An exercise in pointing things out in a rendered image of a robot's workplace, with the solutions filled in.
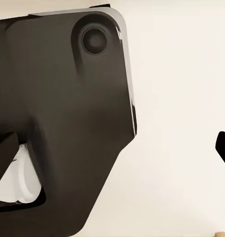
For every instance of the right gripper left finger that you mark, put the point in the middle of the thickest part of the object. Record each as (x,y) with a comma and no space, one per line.
(9,147)

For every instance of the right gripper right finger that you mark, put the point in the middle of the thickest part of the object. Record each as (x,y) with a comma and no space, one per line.
(220,144)

